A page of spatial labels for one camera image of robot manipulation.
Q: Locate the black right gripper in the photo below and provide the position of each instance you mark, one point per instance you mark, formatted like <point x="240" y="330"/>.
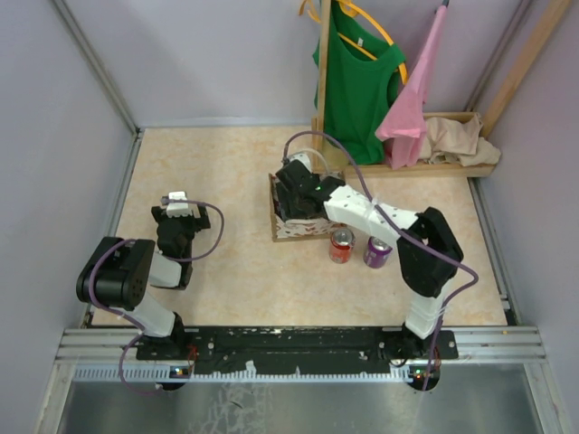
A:
<point x="288" y="210"/>

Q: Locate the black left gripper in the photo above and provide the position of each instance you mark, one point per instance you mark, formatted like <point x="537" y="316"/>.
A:
<point x="198" y="222"/>

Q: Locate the patterned canvas tote bag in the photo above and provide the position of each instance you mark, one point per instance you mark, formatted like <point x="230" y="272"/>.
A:
<point x="301" y="230"/>

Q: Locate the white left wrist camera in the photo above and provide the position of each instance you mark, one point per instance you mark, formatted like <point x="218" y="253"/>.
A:
<point x="177" y="205"/>

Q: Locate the pink shirt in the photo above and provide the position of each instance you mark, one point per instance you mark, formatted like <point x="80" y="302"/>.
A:
<point x="403" y="129"/>

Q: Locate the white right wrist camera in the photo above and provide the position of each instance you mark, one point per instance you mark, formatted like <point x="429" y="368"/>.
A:
<point x="302" y="157"/>

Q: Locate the leaning wooden beam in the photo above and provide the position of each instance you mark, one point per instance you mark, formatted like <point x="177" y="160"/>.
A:
<point x="534" y="41"/>

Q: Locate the red soda can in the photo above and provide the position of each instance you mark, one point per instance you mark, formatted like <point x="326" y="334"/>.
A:
<point x="342" y="242"/>

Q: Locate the beige crumpled cloth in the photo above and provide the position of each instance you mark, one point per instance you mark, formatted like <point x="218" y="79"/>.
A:
<point x="449" y="141"/>

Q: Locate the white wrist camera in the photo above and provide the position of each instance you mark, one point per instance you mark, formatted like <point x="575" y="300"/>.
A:
<point x="302" y="157"/>
<point x="177" y="205"/>

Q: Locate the silver purple can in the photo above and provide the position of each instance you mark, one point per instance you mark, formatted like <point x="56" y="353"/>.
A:
<point x="377" y="253"/>

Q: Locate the wooden clothes rack frame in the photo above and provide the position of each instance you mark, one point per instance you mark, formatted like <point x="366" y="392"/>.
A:
<point x="320" y="57"/>

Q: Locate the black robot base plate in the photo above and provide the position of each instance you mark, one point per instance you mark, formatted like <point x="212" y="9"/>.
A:
<point x="288" y="350"/>

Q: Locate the green tank top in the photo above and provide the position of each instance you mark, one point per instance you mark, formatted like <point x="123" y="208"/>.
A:
<point x="362" y="84"/>

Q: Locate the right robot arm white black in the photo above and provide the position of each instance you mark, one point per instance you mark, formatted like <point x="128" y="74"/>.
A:
<point x="428" y="251"/>

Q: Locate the white slotted cable duct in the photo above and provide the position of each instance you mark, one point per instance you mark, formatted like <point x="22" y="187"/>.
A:
<point x="167" y="373"/>

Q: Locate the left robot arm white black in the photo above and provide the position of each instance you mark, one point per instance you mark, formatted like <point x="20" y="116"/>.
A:
<point x="116" y="277"/>

